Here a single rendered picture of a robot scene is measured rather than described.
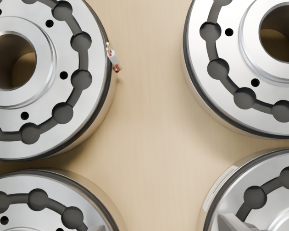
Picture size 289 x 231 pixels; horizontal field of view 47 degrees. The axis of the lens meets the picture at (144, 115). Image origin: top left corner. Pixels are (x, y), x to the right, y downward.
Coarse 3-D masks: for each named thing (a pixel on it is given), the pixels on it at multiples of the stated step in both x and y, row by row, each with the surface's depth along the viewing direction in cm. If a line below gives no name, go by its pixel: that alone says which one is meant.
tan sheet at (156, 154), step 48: (96, 0) 21; (144, 0) 21; (144, 48) 20; (288, 48) 20; (144, 96) 20; (192, 96) 20; (96, 144) 20; (144, 144) 20; (192, 144) 20; (240, 144) 20; (288, 144) 19; (144, 192) 20; (192, 192) 19
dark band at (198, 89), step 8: (192, 0) 18; (184, 24) 18; (184, 32) 18; (184, 40) 18; (184, 48) 18; (184, 56) 18; (192, 80) 17; (200, 96) 18; (208, 104) 17; (216, 112) 17; (240, 128) 17; (248, 128) 17; (264, 136) 17; (272, 136) 17; (280, 136) 17; (288, 136) 17
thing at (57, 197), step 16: (16, 176) 17; (32, 176) 17; (48, 176) 17; (0, 192) 17; (16, 192) 17; (32, 192) 17; (48, 192) 17; (64, 192) 17; (80, 192) 17; (0, 208) 17; (16, 208) 17; (32, 208) 17; (48, 208) 17; (64, 208) 17; (80, 208) 16; (96, 208) 17; (0, 224) 17; (16, 224) 17; (32, 224) 17; (48, 224) 16; (64, 224) 17; (80, 224) 17; (96, 224) 16
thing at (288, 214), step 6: (288, 210) 16; (282, 216) 16; (288, 216) 16; (276, 222) 16; (282, 222) 15; (288, 222) 15; (270, 228) 16; (276, 228) 16; (282, 228) 15; (288, 228) 15
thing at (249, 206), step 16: (272, 160) 16; (288, 160) 16; (240, 176) 16; (256, 176) 16; (272, 176) 16; (288, 176) 16; (224, 192) 16; (240, 192) 16; (256, 192) 16; (272, 192) 16; (288, 192) 16; (224, 208) 16; (240, 208) 16; (256, 208) 16; (272, 208) 16; (288, 208) 16; (256, 224) 16
